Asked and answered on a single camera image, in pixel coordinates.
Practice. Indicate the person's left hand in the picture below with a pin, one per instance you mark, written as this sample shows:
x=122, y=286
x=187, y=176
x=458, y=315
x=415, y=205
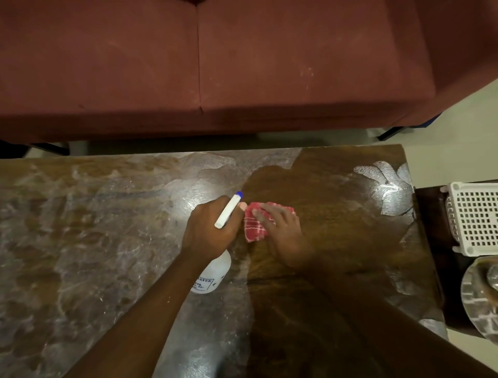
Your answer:
x=206, y=233

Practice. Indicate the brown marbled wooden table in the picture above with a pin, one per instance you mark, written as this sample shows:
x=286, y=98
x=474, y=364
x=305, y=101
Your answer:
x=97, y=253

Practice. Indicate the red fabric sofa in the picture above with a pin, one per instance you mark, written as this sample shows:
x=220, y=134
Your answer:
x=233, y=66

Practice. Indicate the person's left forearm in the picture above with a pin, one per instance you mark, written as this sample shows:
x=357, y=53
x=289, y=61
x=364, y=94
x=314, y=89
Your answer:
x=136, y=323

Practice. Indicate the person's right hand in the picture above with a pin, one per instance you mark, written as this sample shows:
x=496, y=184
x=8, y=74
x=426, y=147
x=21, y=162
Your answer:
x=286, y=237

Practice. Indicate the red checked cloth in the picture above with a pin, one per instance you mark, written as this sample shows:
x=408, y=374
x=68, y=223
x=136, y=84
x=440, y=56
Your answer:
x=255, y=229

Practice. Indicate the dark wooden side table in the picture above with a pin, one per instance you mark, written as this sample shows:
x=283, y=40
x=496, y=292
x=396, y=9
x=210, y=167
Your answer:
x=435, y=233

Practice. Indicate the brick pattern glossy tray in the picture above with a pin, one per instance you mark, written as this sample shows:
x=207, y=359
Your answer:
x=476, y=303

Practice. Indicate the clear spray bottle blue nozzle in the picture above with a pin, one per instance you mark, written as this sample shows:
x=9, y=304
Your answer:
x=212, y=276

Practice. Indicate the white plastic perforated basket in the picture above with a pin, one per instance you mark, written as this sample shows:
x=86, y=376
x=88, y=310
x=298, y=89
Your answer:
x=474, y=218

